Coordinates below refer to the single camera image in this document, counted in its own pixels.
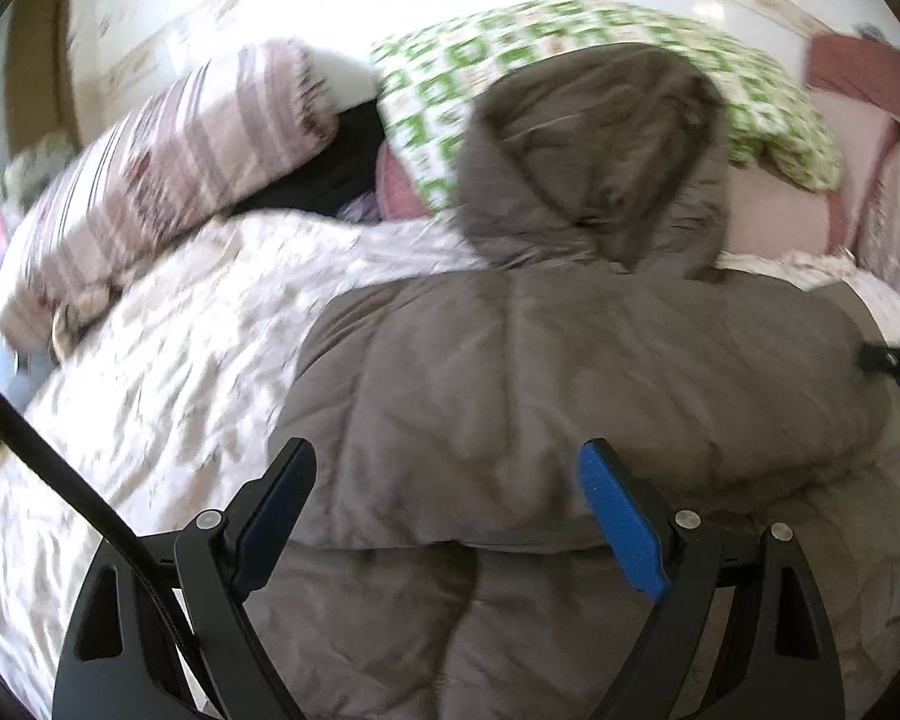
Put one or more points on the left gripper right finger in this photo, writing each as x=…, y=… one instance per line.
x=777, y=658

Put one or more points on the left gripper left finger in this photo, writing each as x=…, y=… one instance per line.
x=119, y=660

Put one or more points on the olive quilted hooded jacket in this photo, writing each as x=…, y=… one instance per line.
x=447, y=564

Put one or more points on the white leaf-print duvet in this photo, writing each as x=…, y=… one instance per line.
x=166, y=408

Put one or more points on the striped floral pillow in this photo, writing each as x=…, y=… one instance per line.
x=207, y=142

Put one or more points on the green white checked pillow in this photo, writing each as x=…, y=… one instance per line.
x=428, y=81

